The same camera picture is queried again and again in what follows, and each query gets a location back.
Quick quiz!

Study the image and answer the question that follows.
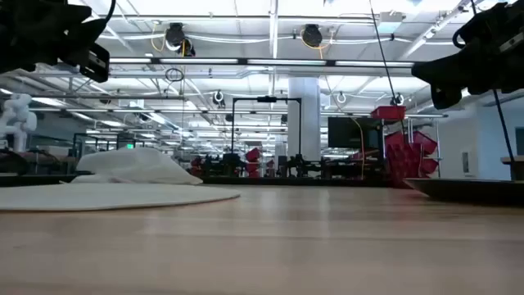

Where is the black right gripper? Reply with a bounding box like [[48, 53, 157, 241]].
[[411, 0, 524, 110]]

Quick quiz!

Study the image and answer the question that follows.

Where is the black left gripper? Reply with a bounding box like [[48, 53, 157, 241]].
[[0, 0, 111, 83]]

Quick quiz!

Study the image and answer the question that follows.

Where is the red textured cup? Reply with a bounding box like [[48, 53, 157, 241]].
[[385, 131, 422, 188]]

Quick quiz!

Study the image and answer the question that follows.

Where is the dark patterned plate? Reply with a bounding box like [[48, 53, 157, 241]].
[[403, 177, 524, 205]]

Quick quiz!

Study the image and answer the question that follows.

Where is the white cloth napkin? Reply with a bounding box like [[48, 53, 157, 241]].
[[71, 147, 204, 185]]

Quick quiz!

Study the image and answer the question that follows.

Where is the round white woven placemat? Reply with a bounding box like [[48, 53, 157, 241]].
[[0, 182, 242, 212]]

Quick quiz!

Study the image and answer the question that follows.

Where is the metal shelf rack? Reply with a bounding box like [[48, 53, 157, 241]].
[[380, 113, 448, 179]]

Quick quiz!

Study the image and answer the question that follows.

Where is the wooden side table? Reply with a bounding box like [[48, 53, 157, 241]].
[[499, 155, 524, 181]]

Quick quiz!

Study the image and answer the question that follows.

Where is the black monitor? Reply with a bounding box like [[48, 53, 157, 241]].
[[327, 116, 385, 149]]

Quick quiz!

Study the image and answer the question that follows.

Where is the white column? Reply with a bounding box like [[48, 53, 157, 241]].
[[287, 77, 322, 161]]

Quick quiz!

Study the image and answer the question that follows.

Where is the overhead LED light bar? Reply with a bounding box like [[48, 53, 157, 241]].
[[108, 57, 417, 68]]

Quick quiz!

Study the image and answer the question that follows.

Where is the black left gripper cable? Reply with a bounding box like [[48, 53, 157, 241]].
[[104, 0, 117, 25]]

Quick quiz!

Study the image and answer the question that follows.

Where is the black hanging cable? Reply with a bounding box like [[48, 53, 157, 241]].
[[368, 0, 401, 106], [492, 88, 516, 161]]

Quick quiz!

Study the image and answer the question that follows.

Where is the black ceiling cable reel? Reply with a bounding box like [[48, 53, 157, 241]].
[[165, 22, 197, 57], [300, 23, 323, 48]]

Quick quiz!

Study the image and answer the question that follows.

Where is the yellow hanging cable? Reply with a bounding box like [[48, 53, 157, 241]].
[[350, 116, 366, 180]]

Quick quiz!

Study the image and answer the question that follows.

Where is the black gantry frame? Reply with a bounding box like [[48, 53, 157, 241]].
[[231, 96, 303, 163]]

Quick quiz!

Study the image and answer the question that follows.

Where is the black table frame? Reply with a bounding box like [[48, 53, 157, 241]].
[[0, 174, 410, 188]]

